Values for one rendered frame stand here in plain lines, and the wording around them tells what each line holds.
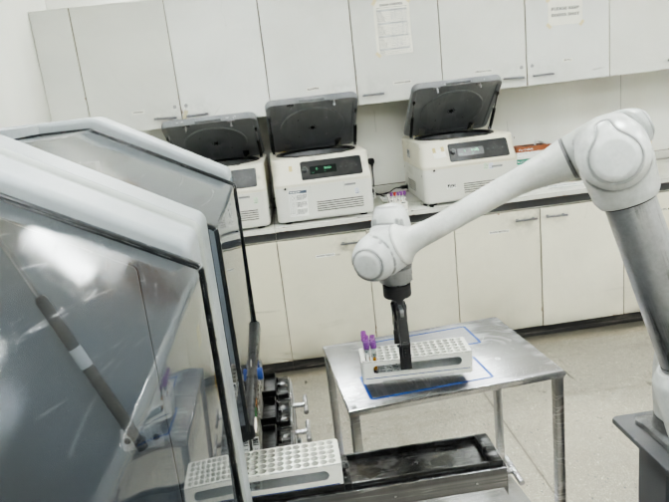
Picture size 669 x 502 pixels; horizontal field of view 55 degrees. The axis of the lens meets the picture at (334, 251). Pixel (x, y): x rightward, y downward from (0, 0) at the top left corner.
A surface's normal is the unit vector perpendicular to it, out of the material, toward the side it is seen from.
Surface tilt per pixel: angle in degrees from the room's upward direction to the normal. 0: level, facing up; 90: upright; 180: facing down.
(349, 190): 90
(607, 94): 90
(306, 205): 89
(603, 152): 87
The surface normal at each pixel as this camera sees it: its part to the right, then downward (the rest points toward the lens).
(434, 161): 0.02, -0.29
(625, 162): -0.37, 0.17
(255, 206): 0.07, 0.25
